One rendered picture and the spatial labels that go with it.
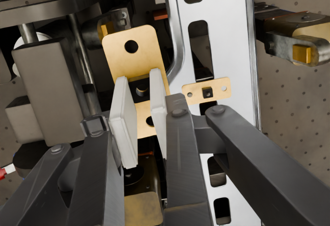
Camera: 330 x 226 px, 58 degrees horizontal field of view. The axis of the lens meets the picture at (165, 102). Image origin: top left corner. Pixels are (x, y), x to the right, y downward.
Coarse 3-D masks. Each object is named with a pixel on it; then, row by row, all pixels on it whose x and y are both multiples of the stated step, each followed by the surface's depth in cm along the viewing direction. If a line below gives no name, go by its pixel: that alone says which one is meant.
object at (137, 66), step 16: (128, 32) 20; (144, 32) 20; (112, 48) 21; (144, 48) 21; (112, 64) 21; (128, 64) 21; (144, 64) 21; (160, 64) 21; (128, 80) 22; (144, 80) 21; (144, 96) 21; (144, 112) 23; (144, 128) 23
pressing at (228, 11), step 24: (168, 0) 45; (216, 0) 46; (240, 0) 46; (216, 24) 47; (240, 24) 48; (216, 48) 49; (240, 48) 49; (168, 72) 50; (192, 72) 50; (216, 72) 50; (240, 72) 51; (240, 96) 52; (216, 192) 60; (240, 216) 63
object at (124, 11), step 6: (126, 0) 65; (132, 0) 72; (120, 6) 50; (126, 6) 48; (132, 6) 70; (126, 12) 47; (132, 12) 65; (126, 18) 47; (132, 18) 61; (132, 24) 51
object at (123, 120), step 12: (120, 84) 19; (120, 96) 17; (120, 108) 16; (132, 108) 20; (120, 120) 15; (132, 120) 18; (120, 132) 15; (132, 132) 17; (120, 144) 15; (132, 144) 16; (132, 156) 15
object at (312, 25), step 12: (264, 12) 65; (276, 12) 62; (288, 12) 60; (300, 12) 55; (264, 24) 54; (276, 24) 50; (288, 24) 47; (300, 24) 46; (312, 24) 44; (324, 24) 44; (264, 36) 55; (324, 36) 45; (288, 60) 47
